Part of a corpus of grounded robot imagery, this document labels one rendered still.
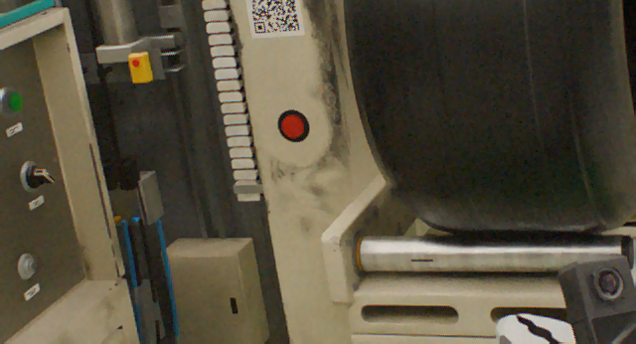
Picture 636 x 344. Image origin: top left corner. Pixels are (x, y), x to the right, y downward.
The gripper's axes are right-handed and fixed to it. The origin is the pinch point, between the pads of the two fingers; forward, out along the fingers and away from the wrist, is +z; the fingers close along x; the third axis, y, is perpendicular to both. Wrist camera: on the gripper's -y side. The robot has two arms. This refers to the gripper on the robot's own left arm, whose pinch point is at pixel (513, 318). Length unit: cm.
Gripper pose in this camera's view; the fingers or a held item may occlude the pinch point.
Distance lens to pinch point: 103.8
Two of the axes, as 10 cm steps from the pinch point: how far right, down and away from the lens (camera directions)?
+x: 9.4, -1.1, 3.2
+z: -3.4, -2.3, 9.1
